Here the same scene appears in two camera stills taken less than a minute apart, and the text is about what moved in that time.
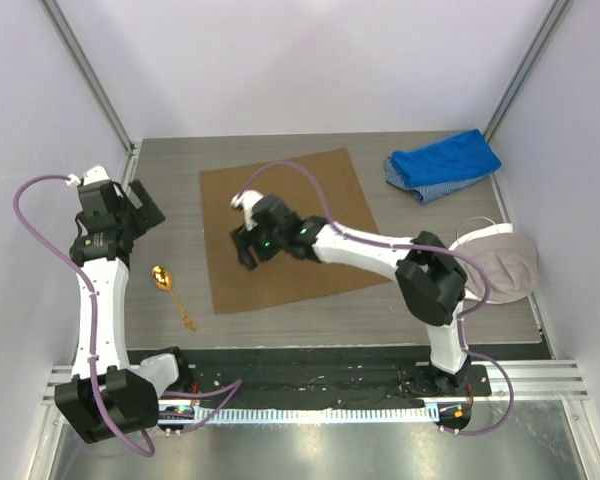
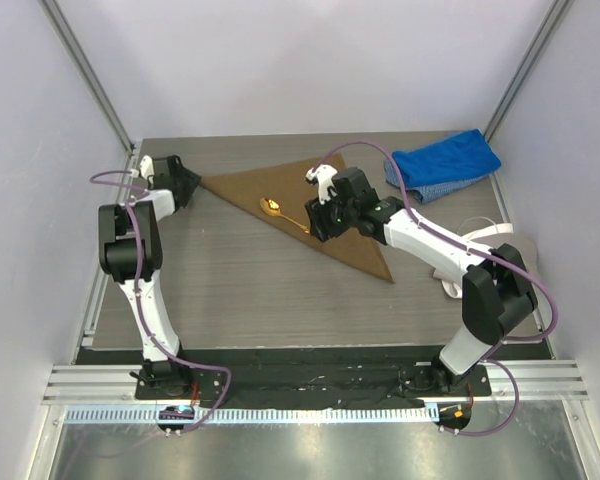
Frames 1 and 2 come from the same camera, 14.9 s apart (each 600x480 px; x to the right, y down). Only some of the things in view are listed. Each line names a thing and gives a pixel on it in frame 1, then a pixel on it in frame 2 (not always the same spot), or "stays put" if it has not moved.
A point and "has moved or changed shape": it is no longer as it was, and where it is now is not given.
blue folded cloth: [463, 154] stays put
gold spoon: [163, 280] has moved or changed shape
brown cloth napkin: [323, 185] has moved or changed shape
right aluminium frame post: [540, 41] stays put
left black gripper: [148, 209] → [191, 181]
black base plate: [323, 376] stays put
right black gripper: [244, 239] → [320, 226]
